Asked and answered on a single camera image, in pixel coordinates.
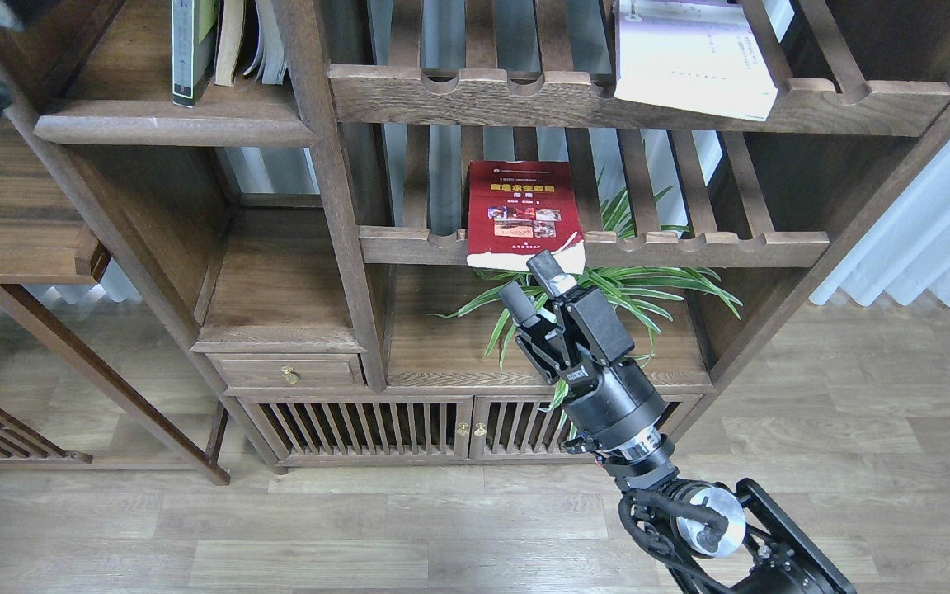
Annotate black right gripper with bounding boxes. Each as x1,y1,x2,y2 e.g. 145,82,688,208
498,251,665,463

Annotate red cover book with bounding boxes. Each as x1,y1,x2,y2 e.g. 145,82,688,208
465,159,586,275

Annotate white paperback book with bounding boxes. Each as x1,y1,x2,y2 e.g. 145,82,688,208
614,1,778,121

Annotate grey green cover book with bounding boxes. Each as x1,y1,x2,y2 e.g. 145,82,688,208
171,0,219,108

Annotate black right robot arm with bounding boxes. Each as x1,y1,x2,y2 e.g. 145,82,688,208
499,252,854,593

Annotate green spider plant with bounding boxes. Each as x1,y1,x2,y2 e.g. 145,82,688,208
435,169,744,413

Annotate brass cabinet door knobs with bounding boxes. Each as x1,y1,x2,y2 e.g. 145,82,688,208
455,422,487,436

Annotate dark wooden bookshelf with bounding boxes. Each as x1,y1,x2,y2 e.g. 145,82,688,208
0,1,950,469

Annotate brass drawer knob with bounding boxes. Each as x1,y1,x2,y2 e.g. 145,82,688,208
280,367,300,386

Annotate white open standing book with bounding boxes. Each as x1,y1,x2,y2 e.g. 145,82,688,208
242,0,288,84

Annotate tan standing book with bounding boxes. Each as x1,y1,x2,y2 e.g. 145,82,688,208
214,0,247,86

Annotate white curtain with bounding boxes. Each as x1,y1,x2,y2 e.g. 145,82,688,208
810,140,950,307

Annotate wooden side table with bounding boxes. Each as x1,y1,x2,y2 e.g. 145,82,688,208
0,115,233,488

